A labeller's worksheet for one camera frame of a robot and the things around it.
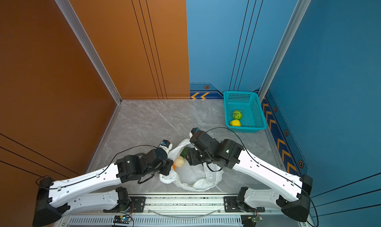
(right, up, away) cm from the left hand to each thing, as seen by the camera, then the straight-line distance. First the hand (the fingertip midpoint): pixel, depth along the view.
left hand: (175, 163), depth 73 cm
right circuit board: (+36, -26, -3) cm, 45 cm away
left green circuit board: (-24, -26, -2) cm, 36 cm away
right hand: (+7, +5, -6) cm, 11 cm away
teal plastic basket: (+52, +20, +35) cm, 66 cm away
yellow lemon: (+37, +18, +26) cm, 49 cm away
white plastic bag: (+12, -11, +9) cm, 18 cm away
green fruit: (+39, +24, +29) cm, 55 cm away
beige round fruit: (+1, -2, +8) cm, 9 cm away
